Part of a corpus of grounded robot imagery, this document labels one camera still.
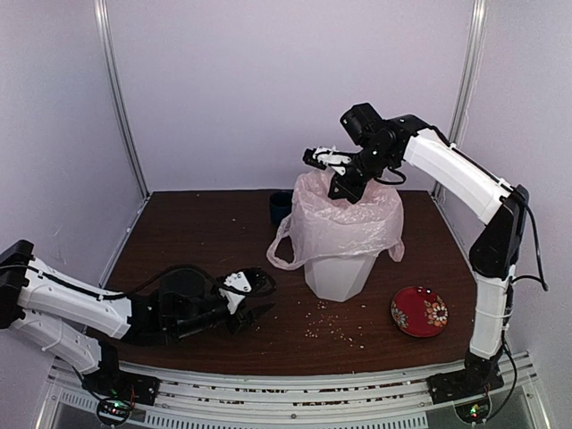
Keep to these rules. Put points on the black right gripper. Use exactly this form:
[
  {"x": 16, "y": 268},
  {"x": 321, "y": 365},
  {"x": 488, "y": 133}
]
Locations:
[{"x": 351, "y": 191}]

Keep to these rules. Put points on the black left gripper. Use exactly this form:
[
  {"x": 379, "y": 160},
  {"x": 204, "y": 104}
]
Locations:
[{"x": 242, "y": 321}]

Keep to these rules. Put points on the translucent pink plastic bag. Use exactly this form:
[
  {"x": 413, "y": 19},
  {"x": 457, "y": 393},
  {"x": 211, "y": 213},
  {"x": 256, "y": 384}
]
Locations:
[{"x": 320, "y": 227}]

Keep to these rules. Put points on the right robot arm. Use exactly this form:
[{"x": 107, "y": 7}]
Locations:
[{"x": 501, "y": 208}]

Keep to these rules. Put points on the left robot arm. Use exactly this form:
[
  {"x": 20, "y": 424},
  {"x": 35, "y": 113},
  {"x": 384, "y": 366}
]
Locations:
[{"x": 44, "y": 304}]

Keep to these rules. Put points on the white faceted trash bin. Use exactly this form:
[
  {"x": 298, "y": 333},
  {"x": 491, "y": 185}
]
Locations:
[{"x": 338, "y": 278}]

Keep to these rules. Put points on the dark blue enamel mug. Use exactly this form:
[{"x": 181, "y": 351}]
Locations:
[{"x": 280, "y": 203}]

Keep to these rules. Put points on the red floral plate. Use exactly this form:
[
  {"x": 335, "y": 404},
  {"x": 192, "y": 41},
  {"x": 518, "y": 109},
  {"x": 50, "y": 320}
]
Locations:
[{"x": 419, "y": 312}]

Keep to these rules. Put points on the left base circuit board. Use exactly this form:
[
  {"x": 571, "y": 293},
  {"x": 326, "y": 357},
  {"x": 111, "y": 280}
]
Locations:
[{"x": 113, "y": 411}]

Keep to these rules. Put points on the base circuit board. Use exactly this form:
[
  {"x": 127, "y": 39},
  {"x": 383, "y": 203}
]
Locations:
[
  {"x": 474, "y": 412},
  {"x": 113, "y": 411}
]

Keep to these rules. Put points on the right base circuit board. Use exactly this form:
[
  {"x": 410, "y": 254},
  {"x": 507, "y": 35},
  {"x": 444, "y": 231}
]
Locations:
[{"x": 474, "y": 412}]

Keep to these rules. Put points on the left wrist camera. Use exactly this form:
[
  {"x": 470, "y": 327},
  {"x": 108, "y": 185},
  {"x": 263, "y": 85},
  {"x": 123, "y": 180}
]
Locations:
[{"x": 246, "y": 283}]

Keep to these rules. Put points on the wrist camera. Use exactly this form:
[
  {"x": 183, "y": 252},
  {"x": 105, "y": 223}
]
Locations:
[
  {"x": 328, "y": 158},
  {"x": 246, "y": 283}
]

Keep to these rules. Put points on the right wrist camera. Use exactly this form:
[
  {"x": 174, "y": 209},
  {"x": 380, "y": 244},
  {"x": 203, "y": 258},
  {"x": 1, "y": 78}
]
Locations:
[{"x": 328, "y": 158}]

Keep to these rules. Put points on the aluminium corner post right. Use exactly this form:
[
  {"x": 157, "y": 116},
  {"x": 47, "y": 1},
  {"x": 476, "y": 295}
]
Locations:
[{"x": 469, "y": 75}]

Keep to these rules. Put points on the aluminium corner post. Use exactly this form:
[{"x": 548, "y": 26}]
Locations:
[
  {"x": 469, "y": 75},
  {"x": 107, "y": 44}
]

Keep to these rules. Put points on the aluminium front rail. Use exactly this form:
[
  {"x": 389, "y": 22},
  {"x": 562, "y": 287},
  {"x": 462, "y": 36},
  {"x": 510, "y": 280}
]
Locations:
[{"x": 389, "y": 399}]

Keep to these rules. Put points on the aluminium corner post left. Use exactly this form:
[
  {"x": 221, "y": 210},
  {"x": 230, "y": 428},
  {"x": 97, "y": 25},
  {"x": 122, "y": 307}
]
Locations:
[{"x": 107, "y": 44}]

